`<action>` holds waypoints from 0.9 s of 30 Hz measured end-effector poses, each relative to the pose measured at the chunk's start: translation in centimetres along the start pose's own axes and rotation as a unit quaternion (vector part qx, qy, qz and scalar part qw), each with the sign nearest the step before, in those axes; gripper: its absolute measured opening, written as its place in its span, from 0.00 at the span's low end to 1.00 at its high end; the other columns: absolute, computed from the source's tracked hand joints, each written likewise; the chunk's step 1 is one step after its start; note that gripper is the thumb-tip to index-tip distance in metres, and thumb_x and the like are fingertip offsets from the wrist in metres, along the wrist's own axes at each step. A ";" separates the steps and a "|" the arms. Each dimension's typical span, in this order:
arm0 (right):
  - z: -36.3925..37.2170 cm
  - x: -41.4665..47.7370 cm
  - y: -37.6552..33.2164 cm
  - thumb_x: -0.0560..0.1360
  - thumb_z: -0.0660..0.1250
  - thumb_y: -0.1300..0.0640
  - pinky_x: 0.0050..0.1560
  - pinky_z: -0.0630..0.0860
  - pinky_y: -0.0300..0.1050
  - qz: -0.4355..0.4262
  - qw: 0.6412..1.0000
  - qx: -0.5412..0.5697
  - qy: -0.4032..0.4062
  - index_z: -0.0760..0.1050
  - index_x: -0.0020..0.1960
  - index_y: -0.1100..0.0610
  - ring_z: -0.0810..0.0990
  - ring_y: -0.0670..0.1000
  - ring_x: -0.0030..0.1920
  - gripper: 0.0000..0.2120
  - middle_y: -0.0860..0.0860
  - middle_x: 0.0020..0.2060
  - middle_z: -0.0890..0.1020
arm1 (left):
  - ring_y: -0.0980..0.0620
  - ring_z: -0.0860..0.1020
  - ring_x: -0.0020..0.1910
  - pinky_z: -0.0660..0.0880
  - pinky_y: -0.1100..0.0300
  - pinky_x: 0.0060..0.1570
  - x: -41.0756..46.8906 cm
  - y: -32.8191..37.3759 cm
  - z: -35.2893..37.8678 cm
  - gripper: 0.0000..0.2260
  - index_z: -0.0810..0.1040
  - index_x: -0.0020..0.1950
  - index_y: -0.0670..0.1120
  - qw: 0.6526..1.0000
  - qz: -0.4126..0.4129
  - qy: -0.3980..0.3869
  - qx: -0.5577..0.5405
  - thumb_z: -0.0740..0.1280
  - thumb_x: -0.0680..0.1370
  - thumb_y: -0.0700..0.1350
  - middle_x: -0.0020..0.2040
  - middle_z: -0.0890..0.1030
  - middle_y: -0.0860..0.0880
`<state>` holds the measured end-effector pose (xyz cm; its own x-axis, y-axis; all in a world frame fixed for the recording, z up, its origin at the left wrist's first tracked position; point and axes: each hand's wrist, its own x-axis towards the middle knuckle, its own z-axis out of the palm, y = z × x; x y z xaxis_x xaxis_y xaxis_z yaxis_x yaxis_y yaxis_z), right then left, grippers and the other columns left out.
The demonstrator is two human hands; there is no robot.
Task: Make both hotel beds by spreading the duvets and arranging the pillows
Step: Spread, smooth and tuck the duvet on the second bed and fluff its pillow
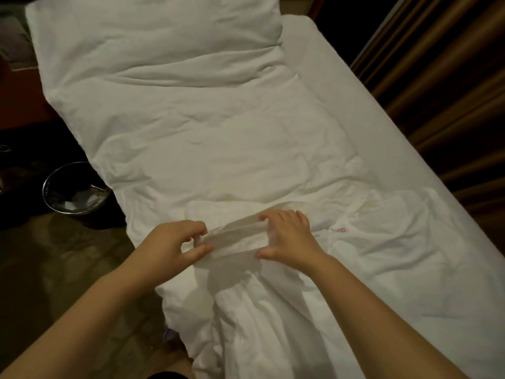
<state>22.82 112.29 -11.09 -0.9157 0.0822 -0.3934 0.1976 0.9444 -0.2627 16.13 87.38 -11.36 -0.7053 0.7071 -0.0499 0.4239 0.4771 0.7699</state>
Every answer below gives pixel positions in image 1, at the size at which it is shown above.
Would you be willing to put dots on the brown curtain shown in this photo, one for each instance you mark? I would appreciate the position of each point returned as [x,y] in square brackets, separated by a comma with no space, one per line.
[442,83]

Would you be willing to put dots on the person's right forearm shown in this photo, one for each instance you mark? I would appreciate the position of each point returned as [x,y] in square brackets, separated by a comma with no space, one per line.
[379,327]

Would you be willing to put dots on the dark wooden nightstand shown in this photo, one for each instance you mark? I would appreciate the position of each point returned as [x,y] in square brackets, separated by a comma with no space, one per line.
[20,90]

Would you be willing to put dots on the black trash bin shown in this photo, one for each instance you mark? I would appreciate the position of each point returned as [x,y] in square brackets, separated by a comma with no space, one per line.
[72,189]

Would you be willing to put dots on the white bed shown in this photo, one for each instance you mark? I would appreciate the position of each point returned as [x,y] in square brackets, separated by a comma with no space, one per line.
[355,98]

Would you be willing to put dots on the white duvet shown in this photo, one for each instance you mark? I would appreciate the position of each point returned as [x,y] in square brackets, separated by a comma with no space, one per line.
[260,154]

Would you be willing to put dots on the person's left leg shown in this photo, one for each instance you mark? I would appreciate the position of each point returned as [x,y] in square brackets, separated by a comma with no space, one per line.
[170,367]

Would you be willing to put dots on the person's right hand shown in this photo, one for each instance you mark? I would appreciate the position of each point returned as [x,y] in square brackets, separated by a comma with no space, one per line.
[292,237]

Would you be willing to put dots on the person's left forearm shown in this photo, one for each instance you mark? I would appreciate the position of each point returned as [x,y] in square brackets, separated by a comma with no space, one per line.
[71,327]

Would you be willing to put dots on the person's left hand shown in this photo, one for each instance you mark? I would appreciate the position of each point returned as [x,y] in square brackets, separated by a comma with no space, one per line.
[170,248]

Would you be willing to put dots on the person's left dark sneaker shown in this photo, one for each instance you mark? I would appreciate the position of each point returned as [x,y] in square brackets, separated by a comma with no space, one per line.
[170,337]

